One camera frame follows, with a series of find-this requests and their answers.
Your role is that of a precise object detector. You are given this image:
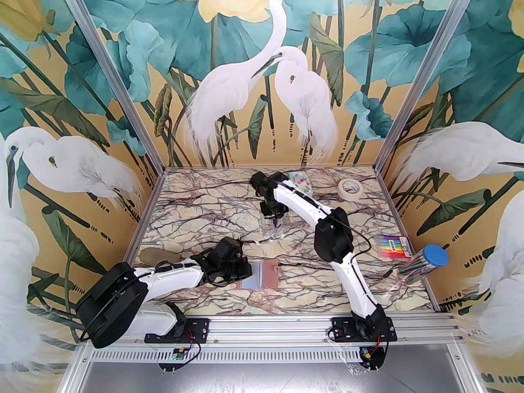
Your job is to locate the cream masking tape roll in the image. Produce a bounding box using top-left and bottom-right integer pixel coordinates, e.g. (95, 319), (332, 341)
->
(337, 178), (365, 199)

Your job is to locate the perforated metal panel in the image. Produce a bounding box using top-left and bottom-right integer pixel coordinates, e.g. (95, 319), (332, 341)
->
(61, 346), (486, 393)

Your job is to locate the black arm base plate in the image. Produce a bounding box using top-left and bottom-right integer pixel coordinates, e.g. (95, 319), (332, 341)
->
(145, 318), (210, 345)
(331, 317), (398, 343)

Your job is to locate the white patterned tissue pack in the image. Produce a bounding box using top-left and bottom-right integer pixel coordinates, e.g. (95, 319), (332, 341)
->
(287, 172), (314, 197)

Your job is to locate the aluminium frame post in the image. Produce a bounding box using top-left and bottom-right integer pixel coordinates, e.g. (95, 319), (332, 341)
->
(375, 0), (481, 173)
(52, 0), (166, 171)

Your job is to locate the small controller circuit board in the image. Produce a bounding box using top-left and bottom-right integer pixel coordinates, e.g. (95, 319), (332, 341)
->
(358, 344), (388, 371)
(159, 344), (193, 372)

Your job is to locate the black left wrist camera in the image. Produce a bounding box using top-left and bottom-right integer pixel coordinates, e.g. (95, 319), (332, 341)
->
(211, 237), (245, 261)

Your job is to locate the clear acrylic card stand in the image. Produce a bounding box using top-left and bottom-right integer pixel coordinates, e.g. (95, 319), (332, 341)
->
(260, 215), (289, 239)

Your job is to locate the aluminium front rail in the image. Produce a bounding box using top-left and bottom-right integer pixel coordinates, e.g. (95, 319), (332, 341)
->
(78, 316), (467, 347)

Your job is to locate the colourful marker pen pack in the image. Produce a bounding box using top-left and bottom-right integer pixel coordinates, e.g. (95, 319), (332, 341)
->
(375, 236), (411, 260)

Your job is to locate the pink leather card holder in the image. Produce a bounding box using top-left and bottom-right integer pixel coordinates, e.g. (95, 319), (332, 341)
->
(237, 262), (280, 290)

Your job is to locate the clear tube blue lid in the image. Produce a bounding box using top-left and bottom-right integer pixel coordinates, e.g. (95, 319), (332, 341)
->
(396, 244), (449, 282)

